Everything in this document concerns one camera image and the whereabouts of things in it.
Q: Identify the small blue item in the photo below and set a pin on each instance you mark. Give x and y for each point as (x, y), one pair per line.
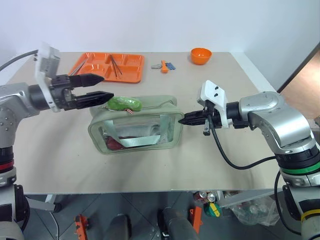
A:
(171, 66)

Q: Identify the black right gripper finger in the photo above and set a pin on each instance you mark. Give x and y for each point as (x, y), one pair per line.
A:
(192, 121)
(196, 115)

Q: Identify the small grey metal item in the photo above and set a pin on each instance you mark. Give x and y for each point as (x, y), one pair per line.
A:
(156, 66)

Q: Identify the orange clamp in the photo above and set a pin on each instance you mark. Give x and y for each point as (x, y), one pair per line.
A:
(196, 220)
(81, 226)

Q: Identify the orange compartment tray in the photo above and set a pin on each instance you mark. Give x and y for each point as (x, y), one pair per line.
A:
(100, 67)

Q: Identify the grey table frame leg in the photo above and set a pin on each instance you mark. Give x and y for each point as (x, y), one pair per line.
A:
(245, 197)
(42, 201)

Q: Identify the red item inside pouch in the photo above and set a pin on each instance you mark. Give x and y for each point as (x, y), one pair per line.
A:
(113, 143)

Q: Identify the green pouch with clear window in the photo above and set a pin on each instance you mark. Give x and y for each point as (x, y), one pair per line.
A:
(135, 117)

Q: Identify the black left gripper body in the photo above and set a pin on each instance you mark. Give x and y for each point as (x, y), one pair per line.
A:
(60, 96)

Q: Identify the silver metal chopstick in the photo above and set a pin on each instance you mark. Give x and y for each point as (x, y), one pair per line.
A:
(78, 67)

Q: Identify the yellow and green toy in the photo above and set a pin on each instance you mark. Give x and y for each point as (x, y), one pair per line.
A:
(212, 209)

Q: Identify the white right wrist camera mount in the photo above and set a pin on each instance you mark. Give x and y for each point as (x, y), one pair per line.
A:
(215, 95)

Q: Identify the silver tape strip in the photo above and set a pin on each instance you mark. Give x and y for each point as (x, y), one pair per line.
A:
(140, 142)

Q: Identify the dark chopstick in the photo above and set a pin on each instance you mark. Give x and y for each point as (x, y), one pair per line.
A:
(117, 66)
(113, 65)

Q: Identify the clear plastic bag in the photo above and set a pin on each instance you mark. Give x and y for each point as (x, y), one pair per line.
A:
(252, 210)

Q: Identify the dark rounded shape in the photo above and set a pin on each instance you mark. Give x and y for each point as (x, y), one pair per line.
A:
(176, 225)

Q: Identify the brown wooden door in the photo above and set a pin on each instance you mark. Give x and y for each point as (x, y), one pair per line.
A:
(306, 85)

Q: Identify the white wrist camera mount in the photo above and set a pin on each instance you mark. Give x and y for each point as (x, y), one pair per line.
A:
(46, 62)
(215, 95)

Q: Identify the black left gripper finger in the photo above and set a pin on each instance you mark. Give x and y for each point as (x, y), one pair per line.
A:
(87, 79)
(92, 98)

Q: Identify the small orange clip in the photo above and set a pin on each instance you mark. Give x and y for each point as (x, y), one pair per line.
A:
(164, 67)

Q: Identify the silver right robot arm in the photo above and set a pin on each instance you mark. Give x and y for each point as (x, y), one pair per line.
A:
(280, 117)

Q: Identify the orange plastic bowl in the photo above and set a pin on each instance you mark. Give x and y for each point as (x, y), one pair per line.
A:
(201, 56)

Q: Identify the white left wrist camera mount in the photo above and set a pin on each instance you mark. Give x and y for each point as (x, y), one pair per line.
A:
(46, 62)

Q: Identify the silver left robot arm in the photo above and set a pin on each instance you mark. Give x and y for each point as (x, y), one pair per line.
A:
(15, 100)

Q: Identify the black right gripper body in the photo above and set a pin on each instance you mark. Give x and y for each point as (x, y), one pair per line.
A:
(215, 120)

